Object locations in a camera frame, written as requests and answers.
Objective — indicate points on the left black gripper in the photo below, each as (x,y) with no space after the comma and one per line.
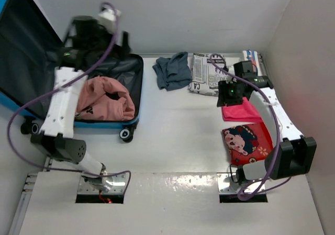
(124,50)

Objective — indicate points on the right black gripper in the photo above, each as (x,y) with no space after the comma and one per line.
(224,98)

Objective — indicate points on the magenta towel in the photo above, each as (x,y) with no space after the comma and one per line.
(245,112)

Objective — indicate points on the newspaper print fabric bag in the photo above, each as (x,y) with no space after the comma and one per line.
(206,76)

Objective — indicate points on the pink Snoopy sweatshirt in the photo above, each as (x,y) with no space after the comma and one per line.
(104,99)

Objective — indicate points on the grey-blue shirt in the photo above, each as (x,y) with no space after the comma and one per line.
(173,73)

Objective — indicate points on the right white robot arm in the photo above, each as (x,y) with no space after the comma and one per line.
(290,152)

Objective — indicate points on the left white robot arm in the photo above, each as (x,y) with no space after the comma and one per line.
(57,131)

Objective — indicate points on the white blue toiletry box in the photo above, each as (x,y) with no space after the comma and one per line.
(253,56)

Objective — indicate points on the red cartoon pig cushion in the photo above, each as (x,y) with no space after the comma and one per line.
(247,143)

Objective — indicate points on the blue open suitcase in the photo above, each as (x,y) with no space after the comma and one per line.
(30,51)

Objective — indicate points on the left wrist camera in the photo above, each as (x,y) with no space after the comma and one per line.
(81,32)

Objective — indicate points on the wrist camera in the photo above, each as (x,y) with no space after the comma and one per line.
(81,32)
(244,70)

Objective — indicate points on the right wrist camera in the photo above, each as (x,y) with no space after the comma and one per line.
(244,70)

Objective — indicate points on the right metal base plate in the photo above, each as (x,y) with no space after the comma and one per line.
(226,186)

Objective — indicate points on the metal base plate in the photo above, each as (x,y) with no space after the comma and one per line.
(114,185)
(226,186)

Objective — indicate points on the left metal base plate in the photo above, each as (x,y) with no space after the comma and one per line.
(114,185)

